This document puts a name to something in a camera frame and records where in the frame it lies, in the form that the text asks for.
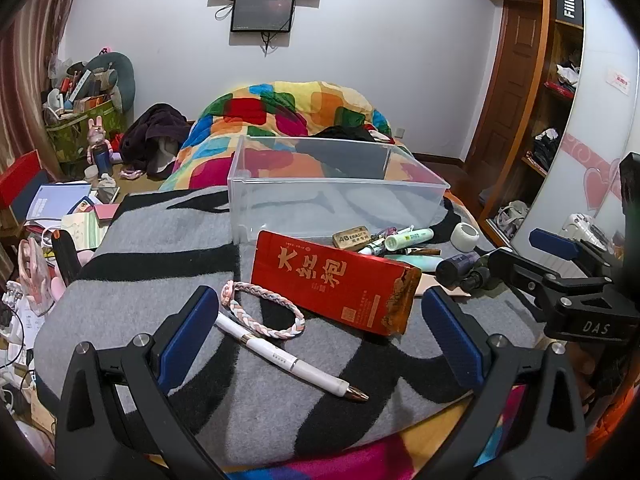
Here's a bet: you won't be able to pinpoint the pink white braided bracelet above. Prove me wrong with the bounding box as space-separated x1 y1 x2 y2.
221 281 306 342

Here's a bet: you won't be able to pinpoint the green basket with clutter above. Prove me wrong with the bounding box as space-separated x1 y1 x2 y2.
46 100 126 163

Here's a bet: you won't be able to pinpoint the striped curtain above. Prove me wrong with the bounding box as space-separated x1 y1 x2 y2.
0 0 96 171

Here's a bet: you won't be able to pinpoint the brown eraser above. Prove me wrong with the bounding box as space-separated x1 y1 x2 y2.
332 230 371 251

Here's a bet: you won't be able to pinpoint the colourful patterned bedsheet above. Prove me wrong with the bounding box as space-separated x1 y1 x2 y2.
220 385 531 480

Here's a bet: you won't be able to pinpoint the colourful patchwork quilt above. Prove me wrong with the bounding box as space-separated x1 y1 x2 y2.
172 80 416 196

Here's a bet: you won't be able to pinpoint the white pen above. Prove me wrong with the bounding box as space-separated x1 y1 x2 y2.
214 311 371 403

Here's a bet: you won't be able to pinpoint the blue book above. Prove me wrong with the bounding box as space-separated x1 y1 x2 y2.
25 182 93 221

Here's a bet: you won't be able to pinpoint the purple bottle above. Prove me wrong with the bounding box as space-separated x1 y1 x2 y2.
435 252 482 291

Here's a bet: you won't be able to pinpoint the wooden door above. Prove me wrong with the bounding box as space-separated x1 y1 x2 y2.
465 0 543 166

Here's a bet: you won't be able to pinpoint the grey black striped blanket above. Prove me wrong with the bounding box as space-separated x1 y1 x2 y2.
32 187 551 466

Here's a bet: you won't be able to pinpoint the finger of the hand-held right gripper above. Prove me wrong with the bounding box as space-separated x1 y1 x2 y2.
487 249 618 321
529 228 626 281

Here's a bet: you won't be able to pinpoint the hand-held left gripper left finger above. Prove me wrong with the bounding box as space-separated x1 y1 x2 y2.
55 285 236 480

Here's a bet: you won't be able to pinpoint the dark purple clothes pile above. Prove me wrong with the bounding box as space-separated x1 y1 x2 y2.
120 103 191 178

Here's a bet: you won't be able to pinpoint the dark green bottle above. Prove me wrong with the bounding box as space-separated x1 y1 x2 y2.
467 255 501 291

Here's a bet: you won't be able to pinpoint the black garment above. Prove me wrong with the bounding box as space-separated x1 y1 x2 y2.
315 125 391 143

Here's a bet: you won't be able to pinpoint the white tape roll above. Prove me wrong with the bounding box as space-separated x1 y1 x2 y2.
450 222 481 252

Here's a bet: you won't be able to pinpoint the mint green tube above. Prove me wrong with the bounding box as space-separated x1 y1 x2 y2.
385 254 437 273

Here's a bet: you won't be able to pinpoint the wooden wardrobe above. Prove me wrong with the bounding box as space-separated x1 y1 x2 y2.
477 0 586 246

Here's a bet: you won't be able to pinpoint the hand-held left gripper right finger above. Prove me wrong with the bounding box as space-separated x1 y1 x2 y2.
421 286 588 480

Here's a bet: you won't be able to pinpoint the black printed box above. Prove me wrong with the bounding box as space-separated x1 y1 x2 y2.
555 0 585 28

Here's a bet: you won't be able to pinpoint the small wall monitor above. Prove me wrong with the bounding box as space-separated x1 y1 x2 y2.
230 0 296 34

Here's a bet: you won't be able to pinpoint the large white green tube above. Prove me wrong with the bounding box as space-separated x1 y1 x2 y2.
384 227 435 250

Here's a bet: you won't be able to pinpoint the white sliding wardrobe door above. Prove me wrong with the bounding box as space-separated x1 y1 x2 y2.
515 0 640 281

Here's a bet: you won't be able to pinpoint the pink soft object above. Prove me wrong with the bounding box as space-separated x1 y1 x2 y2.
17 237 56 311

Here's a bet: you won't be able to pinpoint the clear plastic storage box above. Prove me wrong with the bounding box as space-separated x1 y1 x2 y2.
227 134 448 245

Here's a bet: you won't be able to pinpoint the white shoes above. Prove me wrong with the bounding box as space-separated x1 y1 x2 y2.
495 201 530 238

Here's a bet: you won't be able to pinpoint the grey green neck pillow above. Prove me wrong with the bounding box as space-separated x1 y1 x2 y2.
67 51 137 113

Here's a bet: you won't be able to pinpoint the rabbit figurine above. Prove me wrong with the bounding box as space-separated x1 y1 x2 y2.
86 117 113 173

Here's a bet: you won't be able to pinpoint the red cardboard tea box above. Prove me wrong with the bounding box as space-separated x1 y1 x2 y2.
250 230 422 337

